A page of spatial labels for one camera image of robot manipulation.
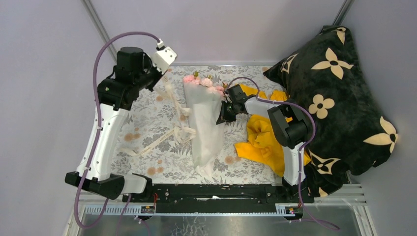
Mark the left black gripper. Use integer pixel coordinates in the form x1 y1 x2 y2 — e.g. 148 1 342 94
131 54 165 91

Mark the pink fake flower stem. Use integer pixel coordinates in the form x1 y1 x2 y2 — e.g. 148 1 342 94
214 83 228 97
182 71 200 85
200 75 213 88

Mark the white wrapping paper sheet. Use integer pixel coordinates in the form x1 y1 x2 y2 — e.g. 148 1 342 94
183 82 225 178

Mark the cream printed ribbon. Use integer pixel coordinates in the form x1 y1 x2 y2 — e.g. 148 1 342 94
119 76 196 156

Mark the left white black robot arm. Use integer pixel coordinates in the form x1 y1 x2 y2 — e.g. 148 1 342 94
65 47 177 202

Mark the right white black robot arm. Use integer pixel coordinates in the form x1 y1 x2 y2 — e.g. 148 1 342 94
217 85 311 203

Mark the yellow garment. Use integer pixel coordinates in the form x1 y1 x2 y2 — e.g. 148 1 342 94
234 84 312 178

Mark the floral tablecloth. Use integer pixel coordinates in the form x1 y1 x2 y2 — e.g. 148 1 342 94
111 66 287 184

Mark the black floral pillow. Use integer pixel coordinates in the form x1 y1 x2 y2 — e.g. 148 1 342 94
264 26 398 197

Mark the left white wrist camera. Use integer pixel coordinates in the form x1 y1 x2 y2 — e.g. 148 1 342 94
150 46 177 74

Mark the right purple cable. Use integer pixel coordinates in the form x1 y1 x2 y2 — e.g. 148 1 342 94
225 77 342 233

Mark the purple cable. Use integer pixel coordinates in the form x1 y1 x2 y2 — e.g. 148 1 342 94
225 77 342 233
73 31 164 236

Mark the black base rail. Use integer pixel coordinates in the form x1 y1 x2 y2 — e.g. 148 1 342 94
122 183 314 214

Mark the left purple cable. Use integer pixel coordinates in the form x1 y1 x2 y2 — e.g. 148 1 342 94
73 31 164 236

